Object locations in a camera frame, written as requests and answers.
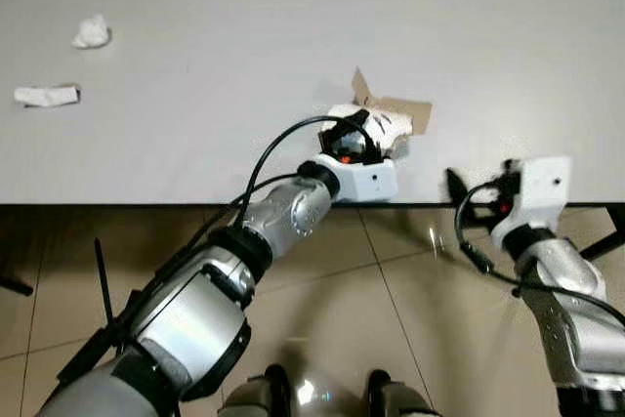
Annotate robot right leg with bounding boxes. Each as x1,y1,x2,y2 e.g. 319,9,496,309
366,370,440,417

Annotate black table leg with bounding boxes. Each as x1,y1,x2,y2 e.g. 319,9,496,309
574,206,625,263
0,274,32,298

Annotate torn brown cardboard piece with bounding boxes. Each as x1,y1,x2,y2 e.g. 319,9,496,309
351,67,434,136

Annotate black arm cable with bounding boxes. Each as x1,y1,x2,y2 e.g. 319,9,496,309
453,179,625,326
200,113,378,242

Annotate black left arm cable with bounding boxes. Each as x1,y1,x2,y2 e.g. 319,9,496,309
200,113,378,242

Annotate crumpled white tissue ball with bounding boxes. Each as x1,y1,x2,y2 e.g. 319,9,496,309
72,15,112,50

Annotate flat white paper scrap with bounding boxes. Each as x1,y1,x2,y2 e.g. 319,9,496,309
14,84,82,108

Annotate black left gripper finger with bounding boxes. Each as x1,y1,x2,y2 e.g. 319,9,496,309
322,111,375,141

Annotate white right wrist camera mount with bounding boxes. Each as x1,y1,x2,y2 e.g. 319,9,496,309
493,154,573,234

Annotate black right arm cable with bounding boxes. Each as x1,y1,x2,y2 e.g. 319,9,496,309
453,179,625,326

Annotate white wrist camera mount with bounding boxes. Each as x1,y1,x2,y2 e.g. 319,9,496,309
314,153,400,204
493,154,573,234

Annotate robot leg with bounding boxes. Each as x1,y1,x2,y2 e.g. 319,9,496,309
220,365,294,417
366,370,440,417

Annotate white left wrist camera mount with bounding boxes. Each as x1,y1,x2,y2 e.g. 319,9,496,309
314,153,400,204

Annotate robot left leg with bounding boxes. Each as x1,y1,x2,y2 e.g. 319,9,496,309
220,365,294,417

